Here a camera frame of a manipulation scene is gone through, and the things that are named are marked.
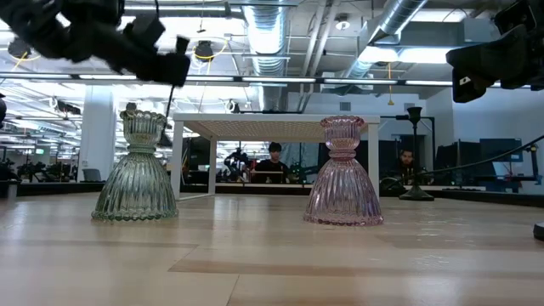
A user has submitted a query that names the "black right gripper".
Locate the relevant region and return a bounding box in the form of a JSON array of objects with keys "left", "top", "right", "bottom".
[{"left": 445, "top": 23, "right": 544, "bottom": 105}]

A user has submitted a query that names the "dark computer monitor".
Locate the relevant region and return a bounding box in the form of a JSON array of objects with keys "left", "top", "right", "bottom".
[{"left": 479, "top": 137, "right": 524, "bottom": 163}]

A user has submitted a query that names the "person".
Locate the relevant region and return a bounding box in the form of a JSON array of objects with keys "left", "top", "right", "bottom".
[
  {"left": 395, "top": 148, "right": 421, "bottom": 186},
  {"left": 250, "top": 141, "right": 291, "bottom": 184}
]

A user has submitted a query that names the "pink ribbed glass candlestick holder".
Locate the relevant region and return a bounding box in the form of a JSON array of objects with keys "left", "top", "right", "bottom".
[{"left": 303, "top": 115, "right": 384, "bottom": 227}]

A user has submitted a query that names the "black stand with round base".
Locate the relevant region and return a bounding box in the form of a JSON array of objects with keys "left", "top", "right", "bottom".
[{"left": 398, "top": 105, "right": 435, "bottom": 202}]

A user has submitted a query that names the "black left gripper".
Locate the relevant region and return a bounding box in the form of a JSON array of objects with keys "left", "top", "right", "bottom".
[{"left": 101, "top": 14, "right": 192, "bottom": 88}]

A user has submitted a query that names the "thick black cable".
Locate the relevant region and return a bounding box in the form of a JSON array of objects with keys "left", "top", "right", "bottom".
[{"left": 379, "top": 134, "right": 544, "bottom": 190}]

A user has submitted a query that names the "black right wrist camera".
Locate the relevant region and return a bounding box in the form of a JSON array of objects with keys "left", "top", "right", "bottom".
[{"left": 493, "top": 0, "right": 544, "bottom": 35}]

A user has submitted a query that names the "white building column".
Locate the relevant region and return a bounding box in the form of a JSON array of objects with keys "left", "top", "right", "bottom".
[{"left": 77, "top": 84, "right": 117, "bottom": 183}]

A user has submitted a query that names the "silver ventilation duct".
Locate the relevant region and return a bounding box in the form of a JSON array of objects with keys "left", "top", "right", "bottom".
[
  {"left": 241, "top": 0, "right": 291, "bottom": 112},
  {"left": 343, "top": 0, "right": 429, "bottom": 81}
]

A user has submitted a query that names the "green ribbed glass candlestick holder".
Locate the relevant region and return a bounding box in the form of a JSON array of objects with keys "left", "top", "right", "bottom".
[{"left": 91, "top": 109, "right": 179, "bottom": 223}]

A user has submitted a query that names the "thin black hanging cable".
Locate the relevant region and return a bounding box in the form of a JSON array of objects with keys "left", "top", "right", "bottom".
[{"left": 162, "top": 84, "right": 176, "bottom": 133}]

